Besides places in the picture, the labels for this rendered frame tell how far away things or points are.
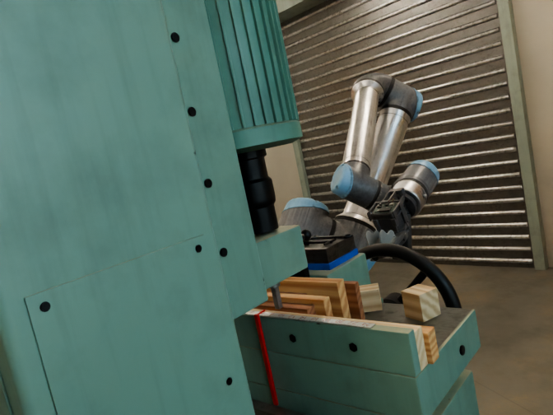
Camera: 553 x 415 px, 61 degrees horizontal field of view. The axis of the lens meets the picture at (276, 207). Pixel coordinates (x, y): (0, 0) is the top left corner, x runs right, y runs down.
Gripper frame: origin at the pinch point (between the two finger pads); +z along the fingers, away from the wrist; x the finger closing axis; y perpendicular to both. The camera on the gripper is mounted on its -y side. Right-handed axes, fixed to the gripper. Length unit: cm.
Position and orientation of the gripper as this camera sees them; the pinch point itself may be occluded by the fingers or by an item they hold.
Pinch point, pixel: (375, 259)
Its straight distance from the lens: 110.0
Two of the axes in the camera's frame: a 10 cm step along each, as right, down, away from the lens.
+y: -4.1, -8.3, -3.7
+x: 7.4, -0.7, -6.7
